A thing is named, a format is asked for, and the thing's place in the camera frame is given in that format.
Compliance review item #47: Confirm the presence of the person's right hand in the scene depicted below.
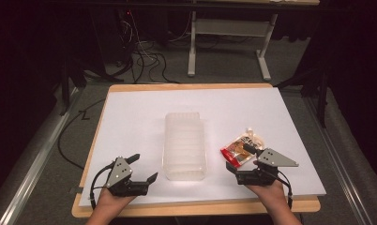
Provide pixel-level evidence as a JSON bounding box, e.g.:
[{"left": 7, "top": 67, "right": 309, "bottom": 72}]
[{"left": 244, "top": 159, "right": 288, "bottom": 211}]

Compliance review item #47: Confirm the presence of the tangle of floor cables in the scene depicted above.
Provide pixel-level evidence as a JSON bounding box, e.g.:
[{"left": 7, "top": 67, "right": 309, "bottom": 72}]
[{"left": 114, "top": 8, "right": 194, "bottom": 84}]

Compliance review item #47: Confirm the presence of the black stand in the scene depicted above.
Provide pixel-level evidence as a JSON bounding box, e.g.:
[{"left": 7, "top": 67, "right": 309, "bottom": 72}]
[
  {"left": 275, "top": 62, "right": 333, "bottom": 128},
  {"left": 56, "top": 46, "right": 125, "bottom": 117}
]

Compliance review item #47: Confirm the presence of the white metal desk frame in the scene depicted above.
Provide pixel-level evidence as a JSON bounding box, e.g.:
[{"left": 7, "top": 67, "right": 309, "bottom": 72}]
[{"left": 187, "top": 10, "right": 279, "bottom": 83}]

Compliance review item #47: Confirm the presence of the person's left hand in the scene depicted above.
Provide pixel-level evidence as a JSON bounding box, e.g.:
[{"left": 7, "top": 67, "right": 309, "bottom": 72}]
[{"left": 96, "top": 187, "right": 138, "bottom": 217}]

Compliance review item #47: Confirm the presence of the wooden table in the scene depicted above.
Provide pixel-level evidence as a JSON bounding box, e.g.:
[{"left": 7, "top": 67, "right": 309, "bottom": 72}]
[{"left": 70, "top": 82, "right": 322, "bottom": 219}]

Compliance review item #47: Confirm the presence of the white board sheet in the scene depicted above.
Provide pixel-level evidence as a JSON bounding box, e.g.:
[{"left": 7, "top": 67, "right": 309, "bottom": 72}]
[{"left": 78, "top": 86, "right": 327, "bottom": 208}]

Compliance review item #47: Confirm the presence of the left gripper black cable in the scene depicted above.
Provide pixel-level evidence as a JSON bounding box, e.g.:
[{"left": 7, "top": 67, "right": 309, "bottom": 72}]
[{"left": 89, "top": 161, "right": 116, "bottom": 210}]

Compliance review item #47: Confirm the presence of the metal floor rail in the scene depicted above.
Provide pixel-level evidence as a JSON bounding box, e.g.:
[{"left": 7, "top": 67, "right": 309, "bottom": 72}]
[
  {"left": 0, "top": 85, "right": 84, "bottom": 225},
  {"left": 303, "top": 93, "right": 377, "bottom": 225}
]

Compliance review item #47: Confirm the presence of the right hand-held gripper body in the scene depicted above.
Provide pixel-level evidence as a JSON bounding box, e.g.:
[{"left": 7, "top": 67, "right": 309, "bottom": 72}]
[{"left": 234, "top": 147, "right": 300, "bottom": 187}]

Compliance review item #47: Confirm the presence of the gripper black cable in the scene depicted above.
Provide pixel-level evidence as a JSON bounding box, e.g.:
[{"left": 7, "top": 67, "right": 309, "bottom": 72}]
[
  {"left": 89, "top": 161, "right": 116, "bottom": 210},
  {"left": 264, "top": 168, "right": 294, "bottom": 210}
]

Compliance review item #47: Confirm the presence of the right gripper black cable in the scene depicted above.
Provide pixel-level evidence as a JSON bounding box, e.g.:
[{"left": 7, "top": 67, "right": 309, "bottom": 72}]
[{"left": 264, "top": 168, "right": 294, "bottom": 210}]

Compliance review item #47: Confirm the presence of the red and clear snack packet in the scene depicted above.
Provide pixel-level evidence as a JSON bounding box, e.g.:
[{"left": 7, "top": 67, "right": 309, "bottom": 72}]
[{"left": 219, "top": 127, "right": 266, "bottom": 169}]

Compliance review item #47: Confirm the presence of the clear plastic container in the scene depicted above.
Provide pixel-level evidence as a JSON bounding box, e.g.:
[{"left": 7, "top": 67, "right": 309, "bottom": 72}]
[{"left": 161, "top": 112, "right": 208, "bottom": 182}]

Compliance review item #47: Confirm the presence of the black floor cable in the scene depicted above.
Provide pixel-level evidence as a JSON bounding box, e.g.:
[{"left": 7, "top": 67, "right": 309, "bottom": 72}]
[{"left": 57, "top": 97, "right": 107, "bottom": 172}]

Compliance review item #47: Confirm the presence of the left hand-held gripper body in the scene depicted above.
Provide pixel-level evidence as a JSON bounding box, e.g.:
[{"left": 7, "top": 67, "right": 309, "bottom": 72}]
[{"left": 105, "top": 157, "right": 149, "bottom": 198}]

